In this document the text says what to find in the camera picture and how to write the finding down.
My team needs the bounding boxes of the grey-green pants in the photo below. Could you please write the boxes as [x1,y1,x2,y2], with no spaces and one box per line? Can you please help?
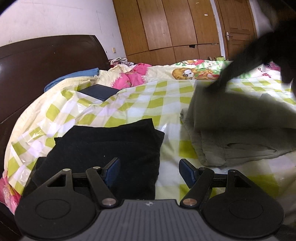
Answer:
[181,85,295,167]

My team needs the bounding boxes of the folded black garment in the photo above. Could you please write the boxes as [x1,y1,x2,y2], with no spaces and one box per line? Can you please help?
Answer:
[23,118,165,200]

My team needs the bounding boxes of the brown wooden door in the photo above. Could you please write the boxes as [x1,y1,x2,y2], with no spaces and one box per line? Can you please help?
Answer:
[215,0,257,60]

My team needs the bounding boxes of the dark blue flat book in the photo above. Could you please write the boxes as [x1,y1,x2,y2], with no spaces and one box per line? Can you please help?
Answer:
[79,84,119,101]

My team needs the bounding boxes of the green white checkered sheet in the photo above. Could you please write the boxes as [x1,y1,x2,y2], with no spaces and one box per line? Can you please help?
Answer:
[4,77,295,225]

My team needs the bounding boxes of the cartoon print quilt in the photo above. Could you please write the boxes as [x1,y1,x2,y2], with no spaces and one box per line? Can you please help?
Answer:
[94,59,282,90]

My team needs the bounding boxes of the blue pillow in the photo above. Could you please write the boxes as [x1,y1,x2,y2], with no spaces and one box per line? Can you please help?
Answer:
[43,67,100,93]

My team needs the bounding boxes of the clutter beside headboard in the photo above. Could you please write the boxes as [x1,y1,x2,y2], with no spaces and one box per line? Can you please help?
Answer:
[109,57,134,66]

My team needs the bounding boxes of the brown wooden wardrobe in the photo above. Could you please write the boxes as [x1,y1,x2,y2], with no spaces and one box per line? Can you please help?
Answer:
[113,0,221,65]

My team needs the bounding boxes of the dark wooden headboard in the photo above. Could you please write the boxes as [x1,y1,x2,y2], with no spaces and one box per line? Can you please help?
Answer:
[1,35,110,166]

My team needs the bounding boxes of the silver door handle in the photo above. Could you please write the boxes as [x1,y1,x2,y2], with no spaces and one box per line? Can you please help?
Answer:
[226,32,232,41]

